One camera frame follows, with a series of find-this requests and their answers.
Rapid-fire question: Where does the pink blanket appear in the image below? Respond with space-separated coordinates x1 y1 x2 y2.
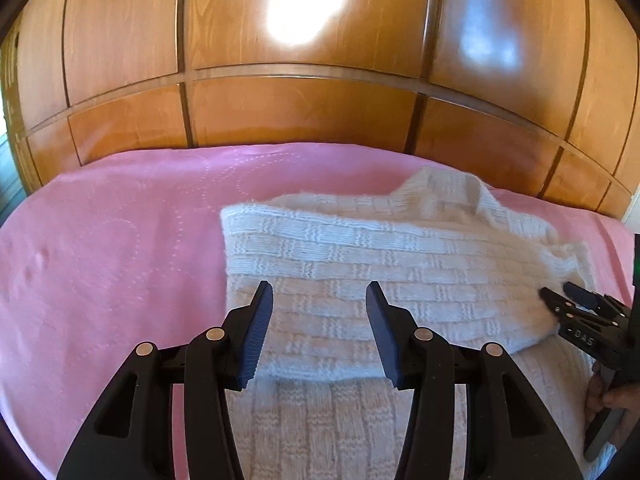
0 142 640 480

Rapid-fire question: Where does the white knitted cardigan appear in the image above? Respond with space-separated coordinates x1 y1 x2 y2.
220 166 618 480

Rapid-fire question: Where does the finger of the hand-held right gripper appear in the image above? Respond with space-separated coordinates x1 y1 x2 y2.
563 281 610 312
539 286 577 325

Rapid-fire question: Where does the person's right hand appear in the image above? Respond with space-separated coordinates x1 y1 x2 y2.
585 359 640 414

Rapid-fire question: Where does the wooden wardrobe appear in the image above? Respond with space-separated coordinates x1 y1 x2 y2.
0 0 640 221

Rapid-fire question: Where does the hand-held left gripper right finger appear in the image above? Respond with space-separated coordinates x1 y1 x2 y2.
365 281 583 480

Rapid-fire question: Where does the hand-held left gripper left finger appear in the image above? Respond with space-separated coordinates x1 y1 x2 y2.
57 280 275 480

